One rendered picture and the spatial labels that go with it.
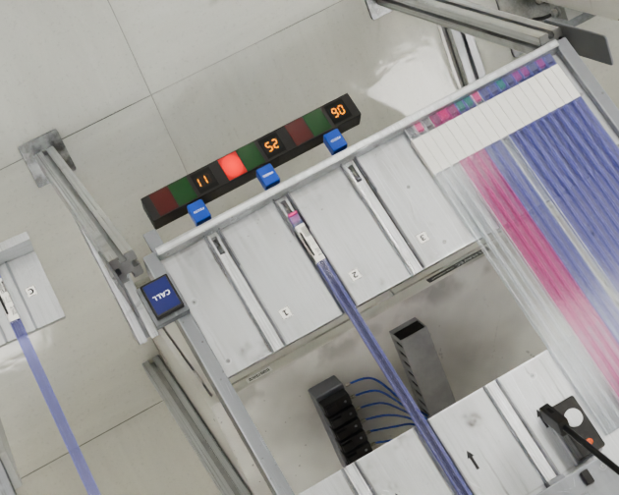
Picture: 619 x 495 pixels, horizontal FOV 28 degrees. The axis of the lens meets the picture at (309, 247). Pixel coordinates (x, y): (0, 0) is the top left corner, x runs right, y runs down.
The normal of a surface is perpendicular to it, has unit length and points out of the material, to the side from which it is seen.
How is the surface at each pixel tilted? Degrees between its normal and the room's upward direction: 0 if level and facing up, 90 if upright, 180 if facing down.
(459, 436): 44
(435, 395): 0
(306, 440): 0
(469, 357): 0
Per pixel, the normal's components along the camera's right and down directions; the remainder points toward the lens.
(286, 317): 0.03, -0.35
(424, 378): 0.36, 0.31
